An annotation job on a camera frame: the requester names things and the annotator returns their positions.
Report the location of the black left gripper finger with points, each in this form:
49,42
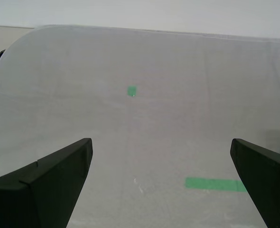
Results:
47,190
268,180

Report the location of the long green tape strip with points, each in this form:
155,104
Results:
213,184

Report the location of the small green tape square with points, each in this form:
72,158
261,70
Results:
132,91

